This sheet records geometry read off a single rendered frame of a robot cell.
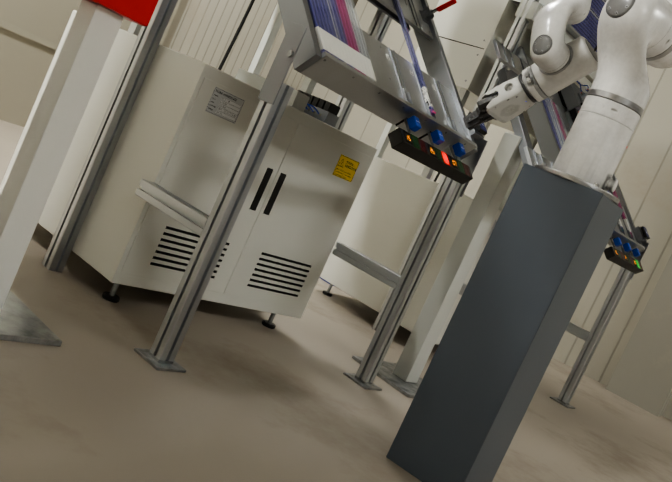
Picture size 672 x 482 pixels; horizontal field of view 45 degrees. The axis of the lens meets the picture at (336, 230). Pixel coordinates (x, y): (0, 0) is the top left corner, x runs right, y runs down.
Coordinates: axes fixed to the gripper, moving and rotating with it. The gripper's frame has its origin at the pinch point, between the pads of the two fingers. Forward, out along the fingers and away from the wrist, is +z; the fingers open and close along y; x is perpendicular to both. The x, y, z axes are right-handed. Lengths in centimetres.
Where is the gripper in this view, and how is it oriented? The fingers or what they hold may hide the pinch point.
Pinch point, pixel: (472, 120)
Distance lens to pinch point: 199.9
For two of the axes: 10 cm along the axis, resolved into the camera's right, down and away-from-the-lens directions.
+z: -7.6, 4.3, 4.9
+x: -2.3, -8.8, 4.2
